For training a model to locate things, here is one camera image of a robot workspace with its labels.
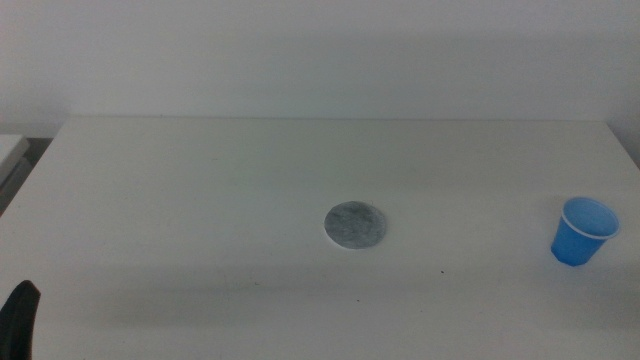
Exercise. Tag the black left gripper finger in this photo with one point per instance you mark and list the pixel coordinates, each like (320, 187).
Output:
(17, 325)

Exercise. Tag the round grey cup mat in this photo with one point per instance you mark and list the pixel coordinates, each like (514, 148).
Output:
(355, 225)

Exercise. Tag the blue plastic cup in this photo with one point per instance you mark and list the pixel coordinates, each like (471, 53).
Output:
(575, 247)

